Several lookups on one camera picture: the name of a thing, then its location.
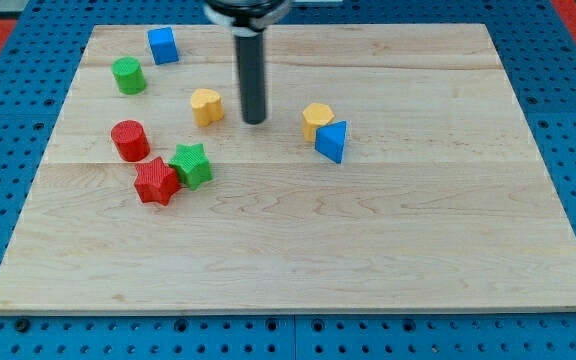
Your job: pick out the red star block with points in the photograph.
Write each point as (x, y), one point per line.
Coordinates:
(156, 181)

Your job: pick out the yellow heart block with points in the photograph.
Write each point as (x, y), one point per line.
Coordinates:
(206, 105)

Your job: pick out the blue cube block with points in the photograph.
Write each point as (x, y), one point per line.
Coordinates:
(162, 45)

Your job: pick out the green star block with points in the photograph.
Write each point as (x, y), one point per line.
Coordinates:
(191, 165)

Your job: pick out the light wooden board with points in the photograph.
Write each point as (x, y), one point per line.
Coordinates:
(442, 203)

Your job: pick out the yellow hexagon block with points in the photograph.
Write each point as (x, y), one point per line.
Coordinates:
(314, 116)

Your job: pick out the blue triangle block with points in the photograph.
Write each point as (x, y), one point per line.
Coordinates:
(330, 141)

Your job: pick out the red cylinder block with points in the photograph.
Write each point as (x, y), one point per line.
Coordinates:
(130, 140)

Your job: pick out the green cylinder block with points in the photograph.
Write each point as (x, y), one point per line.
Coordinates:
(128, 75)

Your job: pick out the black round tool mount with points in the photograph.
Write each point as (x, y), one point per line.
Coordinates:
(246, 17)

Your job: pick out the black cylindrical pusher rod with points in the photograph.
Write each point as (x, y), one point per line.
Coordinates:
(251, 75)

